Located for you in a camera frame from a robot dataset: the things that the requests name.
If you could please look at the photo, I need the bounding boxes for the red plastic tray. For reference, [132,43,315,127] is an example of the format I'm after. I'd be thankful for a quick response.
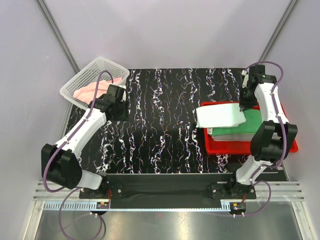
[200,101,299,155]

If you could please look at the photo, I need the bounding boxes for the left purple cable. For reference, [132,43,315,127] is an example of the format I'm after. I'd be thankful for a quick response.
[42,71,115,240]

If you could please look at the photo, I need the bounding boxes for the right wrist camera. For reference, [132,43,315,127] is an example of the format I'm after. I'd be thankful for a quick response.
[241,64,266,89]

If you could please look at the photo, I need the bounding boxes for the white plastic basket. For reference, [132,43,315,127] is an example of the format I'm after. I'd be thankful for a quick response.
[59,57,130,110]

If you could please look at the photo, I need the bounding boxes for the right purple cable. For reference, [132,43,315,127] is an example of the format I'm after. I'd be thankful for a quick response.
[246,61,288,218]

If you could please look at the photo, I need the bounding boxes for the green towel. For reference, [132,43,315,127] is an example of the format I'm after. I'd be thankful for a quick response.
[207,109,262,137]

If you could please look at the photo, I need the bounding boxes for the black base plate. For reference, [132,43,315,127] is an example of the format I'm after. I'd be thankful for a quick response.
[79,181,257,200]

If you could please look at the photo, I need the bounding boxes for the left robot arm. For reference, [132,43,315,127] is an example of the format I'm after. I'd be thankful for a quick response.
[41,84,128,198]

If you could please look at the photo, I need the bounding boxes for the white slotted cable duct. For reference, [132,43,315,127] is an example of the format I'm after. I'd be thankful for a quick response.
[43,201,110,211]

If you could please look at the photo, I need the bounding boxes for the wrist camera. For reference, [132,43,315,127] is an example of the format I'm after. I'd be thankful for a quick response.
[241,64,266,89]
[103,84,127,103]

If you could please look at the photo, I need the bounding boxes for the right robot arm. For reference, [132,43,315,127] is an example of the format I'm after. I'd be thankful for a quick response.
[227,61,298,199]

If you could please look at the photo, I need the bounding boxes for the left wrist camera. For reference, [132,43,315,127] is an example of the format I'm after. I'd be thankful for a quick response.
[103,84,127,103]

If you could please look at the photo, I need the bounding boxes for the purple cable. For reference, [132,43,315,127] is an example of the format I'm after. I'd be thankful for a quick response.
[246,61,288,218]
[42,71,115,240]

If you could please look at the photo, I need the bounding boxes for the white towel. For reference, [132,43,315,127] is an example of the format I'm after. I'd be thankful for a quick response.
[195,103,246,129]

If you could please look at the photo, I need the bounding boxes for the grey towel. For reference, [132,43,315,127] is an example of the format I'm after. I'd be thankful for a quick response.
[211,133,254,142]

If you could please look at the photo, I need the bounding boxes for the pink towel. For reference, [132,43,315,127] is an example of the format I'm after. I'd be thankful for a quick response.
[73,77,122,105]

